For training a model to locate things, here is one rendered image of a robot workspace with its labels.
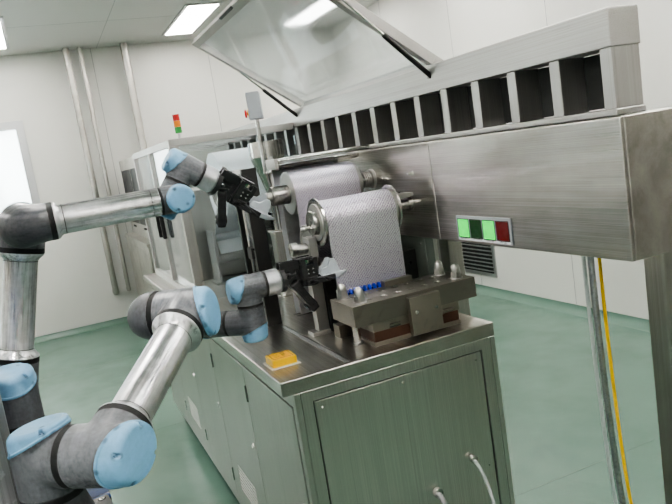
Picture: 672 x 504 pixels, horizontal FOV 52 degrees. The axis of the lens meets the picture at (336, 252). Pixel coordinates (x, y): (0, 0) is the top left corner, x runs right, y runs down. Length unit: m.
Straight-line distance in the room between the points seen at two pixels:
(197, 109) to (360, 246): 5.70
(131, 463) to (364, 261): 1.05
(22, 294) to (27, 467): 0.68
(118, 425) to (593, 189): 1.07
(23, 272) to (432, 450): 1.21
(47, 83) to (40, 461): 6.34
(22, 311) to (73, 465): 0.73
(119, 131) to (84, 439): 6.31
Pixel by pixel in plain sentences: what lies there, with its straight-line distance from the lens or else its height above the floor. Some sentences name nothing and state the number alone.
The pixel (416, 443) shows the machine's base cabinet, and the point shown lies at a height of 0.62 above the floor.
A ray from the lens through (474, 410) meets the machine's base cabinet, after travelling 2.10.
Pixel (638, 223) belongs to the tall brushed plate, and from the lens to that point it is 1.55.
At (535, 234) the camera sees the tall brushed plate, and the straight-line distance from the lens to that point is 1.76.
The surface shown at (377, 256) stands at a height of 1.12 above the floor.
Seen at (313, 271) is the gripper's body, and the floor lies 1.12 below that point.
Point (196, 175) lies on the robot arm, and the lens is 2.02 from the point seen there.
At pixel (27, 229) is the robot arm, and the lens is 1.84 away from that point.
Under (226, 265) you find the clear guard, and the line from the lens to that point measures 3.04.
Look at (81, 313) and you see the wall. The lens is 7.57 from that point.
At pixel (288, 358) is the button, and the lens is 1.92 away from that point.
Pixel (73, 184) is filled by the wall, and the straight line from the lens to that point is 7.47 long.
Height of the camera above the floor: 1.47
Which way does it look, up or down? 9 degrees down
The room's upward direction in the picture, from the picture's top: 9 degrees counter-clockwise
